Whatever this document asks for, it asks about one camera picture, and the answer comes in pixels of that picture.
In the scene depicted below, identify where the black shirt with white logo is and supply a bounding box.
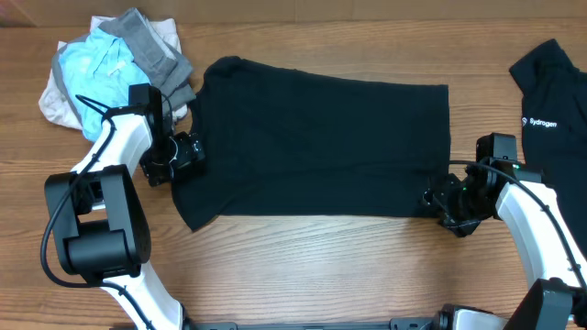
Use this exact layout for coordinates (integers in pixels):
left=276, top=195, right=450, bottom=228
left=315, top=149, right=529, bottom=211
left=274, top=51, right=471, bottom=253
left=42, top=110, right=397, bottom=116
left=510, top=39, right=586, bottom=253

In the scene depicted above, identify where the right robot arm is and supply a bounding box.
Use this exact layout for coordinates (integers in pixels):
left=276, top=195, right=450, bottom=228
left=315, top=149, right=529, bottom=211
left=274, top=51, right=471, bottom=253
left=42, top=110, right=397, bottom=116
left=423, top=157, right=586, bottom=329

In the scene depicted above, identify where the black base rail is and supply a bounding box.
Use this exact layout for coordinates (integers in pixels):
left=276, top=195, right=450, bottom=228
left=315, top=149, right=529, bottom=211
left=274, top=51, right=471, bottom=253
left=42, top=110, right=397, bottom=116
left=183, top=316, right=518, bottom=330

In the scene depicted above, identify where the black t-shirt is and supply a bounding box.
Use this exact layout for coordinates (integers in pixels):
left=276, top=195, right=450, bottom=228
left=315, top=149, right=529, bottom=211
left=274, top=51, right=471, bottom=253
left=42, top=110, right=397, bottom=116
left=172, top=57, right=450, bottom=230

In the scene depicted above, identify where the light blue folded shirt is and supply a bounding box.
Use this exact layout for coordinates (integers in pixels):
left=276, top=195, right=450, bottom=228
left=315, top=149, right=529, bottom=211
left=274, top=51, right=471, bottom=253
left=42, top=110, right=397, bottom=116
left=57, top=27, right=150, bottom=141

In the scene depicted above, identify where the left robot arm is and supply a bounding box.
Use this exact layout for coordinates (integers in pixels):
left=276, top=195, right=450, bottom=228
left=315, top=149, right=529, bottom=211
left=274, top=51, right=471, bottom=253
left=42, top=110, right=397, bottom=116
left=40, top=104, right=196, bottom=329

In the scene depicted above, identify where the grey folded garment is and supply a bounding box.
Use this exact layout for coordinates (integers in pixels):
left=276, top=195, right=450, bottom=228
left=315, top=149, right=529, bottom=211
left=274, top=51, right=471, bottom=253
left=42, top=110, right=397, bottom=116
left=51, top=7, right=195, bottom=122

